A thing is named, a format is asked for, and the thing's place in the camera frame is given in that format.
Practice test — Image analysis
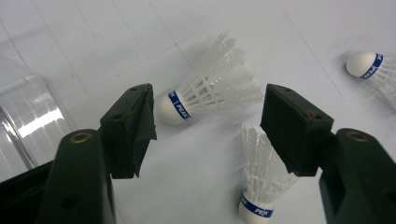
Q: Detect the clear plastic tray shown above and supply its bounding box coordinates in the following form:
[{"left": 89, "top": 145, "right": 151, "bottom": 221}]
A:
[{"left": 0, "top": 52, "right": 74, "bottom": 183}]

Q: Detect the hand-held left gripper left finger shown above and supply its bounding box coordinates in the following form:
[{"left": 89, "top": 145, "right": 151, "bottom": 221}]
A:
[{"left": 99, "top": 83, "right": 158, "bottom": 180}]

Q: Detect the white table cover sheet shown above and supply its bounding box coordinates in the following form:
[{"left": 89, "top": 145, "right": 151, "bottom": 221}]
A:
[{"left": 0, "top": 0, "right": 396, "bottom": 224}]

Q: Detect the white feather shuttlecock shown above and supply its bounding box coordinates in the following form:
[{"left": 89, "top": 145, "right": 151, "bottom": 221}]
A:
[
  {"left": 237, "top": 124, "right": 300, "bottom": 224},
  {"left": 155, "top": 31, "right": 265, "bottom": 126},
  {"left": 345, "top": 49, "right": 396, "bottom": 110}
]

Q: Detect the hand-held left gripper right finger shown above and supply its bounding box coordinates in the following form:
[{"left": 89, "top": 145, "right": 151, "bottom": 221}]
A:
[{"left": 260, "top": 83, "right": 334, "bottom": 177}]

